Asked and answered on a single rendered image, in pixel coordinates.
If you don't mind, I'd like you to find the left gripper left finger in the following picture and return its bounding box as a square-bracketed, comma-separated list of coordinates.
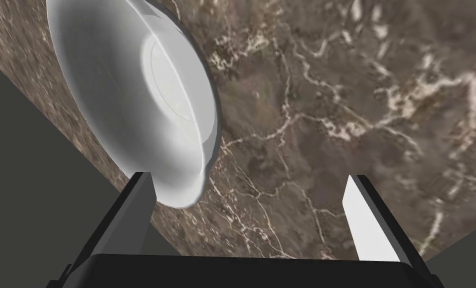
[74, 171, 158, 267]

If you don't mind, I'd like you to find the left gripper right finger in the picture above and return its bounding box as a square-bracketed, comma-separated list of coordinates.
[341, 174, 430, 267]

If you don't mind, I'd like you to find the white bowl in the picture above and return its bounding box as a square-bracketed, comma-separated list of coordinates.
[45, 0, 223, 210]

